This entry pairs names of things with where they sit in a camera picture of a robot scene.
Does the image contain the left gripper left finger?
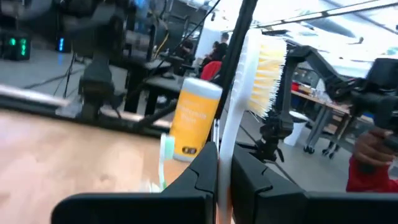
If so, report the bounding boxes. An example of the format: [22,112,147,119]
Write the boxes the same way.
[51,141,218,224]

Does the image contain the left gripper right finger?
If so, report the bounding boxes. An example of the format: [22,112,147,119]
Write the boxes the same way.
[231,144,398,224]

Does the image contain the green white toothbrush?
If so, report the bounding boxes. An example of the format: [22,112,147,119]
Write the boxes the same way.
[158,133,175,191]

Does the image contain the orange white toothbrush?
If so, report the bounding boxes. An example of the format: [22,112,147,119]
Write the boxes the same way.
[215,27,289,224]

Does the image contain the white waste bin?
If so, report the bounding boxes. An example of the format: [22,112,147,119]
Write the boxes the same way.
[282,111,308,147]

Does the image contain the person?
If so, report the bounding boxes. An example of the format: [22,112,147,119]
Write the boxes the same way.
[180,39,195,62]
[345,155,398,193]
[201,32,231,68]

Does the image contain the yellow wipes canister white lid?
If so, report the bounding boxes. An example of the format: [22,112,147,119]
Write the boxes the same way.
[169,77,223,162]

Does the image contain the person's hand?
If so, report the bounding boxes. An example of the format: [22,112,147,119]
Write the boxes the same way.
[353,126,397,167]

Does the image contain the wooden table with casters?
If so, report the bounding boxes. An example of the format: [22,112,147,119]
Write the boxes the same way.
[290,90,374,156]

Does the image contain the black desk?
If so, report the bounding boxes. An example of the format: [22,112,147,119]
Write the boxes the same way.
[124,57,187,116]

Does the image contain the red fabric item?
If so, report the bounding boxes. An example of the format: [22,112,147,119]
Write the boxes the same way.
[200,60,223,82]

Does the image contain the black tripod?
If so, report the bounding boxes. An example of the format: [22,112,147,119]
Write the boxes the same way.
[23,51,78,99]

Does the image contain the black device green lights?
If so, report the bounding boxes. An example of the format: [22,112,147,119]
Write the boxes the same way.
[0,29,32,62]

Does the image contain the black aluminium table frame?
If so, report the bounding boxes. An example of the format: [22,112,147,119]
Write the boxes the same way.
[0,0,259,147]

